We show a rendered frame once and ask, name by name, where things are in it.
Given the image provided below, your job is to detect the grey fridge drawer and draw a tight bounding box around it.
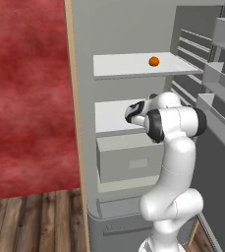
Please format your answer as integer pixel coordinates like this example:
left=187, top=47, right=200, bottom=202
left=95, top=132, right=166, bottom=184

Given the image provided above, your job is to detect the grey fridge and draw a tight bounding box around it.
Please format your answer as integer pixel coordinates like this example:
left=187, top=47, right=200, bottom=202
left=69, top=0, right=225, bottom=252

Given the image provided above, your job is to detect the grey fridge door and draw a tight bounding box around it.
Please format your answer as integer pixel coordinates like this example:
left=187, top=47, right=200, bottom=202
left=169, top=0, right=225, bottom=252

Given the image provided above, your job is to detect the light wood side panel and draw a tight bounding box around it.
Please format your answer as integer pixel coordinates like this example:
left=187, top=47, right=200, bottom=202
left=63, top=0, right=91, bottom=252

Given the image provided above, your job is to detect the orange round fruit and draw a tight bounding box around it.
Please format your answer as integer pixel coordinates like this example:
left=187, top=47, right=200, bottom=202
left=148, top=55, right=160, bottom=67

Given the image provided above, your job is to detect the grey freezer drawer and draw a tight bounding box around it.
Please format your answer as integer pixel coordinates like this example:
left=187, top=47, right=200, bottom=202
left=86, top=195, right=197, bottom=252

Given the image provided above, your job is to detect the grey freezer drawer handle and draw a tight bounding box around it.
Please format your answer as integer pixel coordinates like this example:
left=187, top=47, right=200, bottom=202
left=102, top=223, right=153, bottom=237

